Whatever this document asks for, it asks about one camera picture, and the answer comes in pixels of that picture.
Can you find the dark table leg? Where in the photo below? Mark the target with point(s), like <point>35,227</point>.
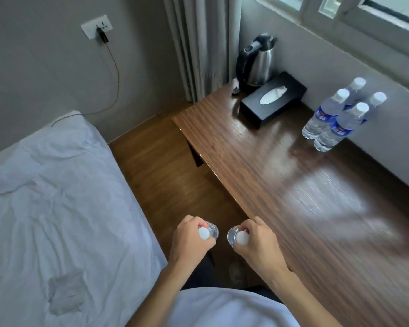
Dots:
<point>196,154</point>

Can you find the clear water bottle white cap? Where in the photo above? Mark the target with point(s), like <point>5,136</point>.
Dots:
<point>212,230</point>
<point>232,234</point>

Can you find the person's right thumb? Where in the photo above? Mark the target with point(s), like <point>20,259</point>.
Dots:
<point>239,250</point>

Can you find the white tissue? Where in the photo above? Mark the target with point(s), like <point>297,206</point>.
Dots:
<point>273,95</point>

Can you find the person's black trousers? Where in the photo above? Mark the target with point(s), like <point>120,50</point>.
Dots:
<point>201,272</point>

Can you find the person's right forearm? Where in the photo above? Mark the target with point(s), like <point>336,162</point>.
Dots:
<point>300,299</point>

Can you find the person's right hand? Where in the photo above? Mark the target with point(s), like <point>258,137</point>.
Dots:
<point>262,250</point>

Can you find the person's left forearm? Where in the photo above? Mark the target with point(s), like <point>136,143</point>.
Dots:
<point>163,292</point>

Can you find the steel electric kettle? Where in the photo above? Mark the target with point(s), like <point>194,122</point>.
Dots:
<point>259,66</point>

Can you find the person's left hand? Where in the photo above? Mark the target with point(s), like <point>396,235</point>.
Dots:
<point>187,245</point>

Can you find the grey curtain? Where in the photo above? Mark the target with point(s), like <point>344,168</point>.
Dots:
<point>201,47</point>

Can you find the person's white shirt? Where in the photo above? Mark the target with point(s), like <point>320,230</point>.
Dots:
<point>231,308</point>

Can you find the blue label water bottle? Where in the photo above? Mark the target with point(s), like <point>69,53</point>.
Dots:
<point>322,115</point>
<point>355,87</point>
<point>337,131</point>
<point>375,102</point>

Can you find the black tissue box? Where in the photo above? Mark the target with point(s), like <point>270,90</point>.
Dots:
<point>286,98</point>

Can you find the bed with white sheet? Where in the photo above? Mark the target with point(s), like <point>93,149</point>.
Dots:
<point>54,217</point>

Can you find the person's left thumb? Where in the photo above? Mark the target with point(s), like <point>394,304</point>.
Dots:
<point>210,245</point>

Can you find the white wall socket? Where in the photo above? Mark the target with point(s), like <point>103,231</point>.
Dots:
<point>92,27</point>

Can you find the black charger plug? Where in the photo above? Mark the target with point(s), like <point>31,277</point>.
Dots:
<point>103,34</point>

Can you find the white window frame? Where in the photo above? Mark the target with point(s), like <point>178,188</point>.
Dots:
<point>344,20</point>

